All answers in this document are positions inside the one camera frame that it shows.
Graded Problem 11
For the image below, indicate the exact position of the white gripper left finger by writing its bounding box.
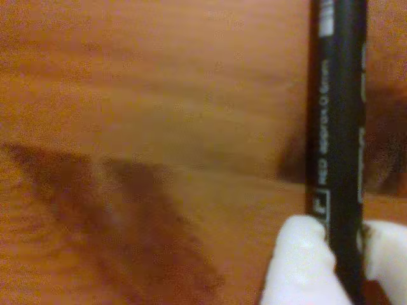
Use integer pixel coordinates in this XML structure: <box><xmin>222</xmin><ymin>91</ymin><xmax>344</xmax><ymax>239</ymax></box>
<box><xmin>260</xmin><ymin>214</ymin><xmax>352</xmax><ymax>305</ymax></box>

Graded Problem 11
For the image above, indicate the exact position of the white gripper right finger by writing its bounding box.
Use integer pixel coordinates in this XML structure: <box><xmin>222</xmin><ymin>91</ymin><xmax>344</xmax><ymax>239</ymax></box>
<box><xmin>362</xmin><ymin>220</ymin><xmax>407</xmax><ymax>305</ymax></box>

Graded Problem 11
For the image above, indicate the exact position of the black pen with red end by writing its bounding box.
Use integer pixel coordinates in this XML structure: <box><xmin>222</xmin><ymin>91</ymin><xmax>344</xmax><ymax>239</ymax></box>
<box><xmin>303</xmin><ymin>0</ymin><xmax>369</xmax><ymax>305</ymax></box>

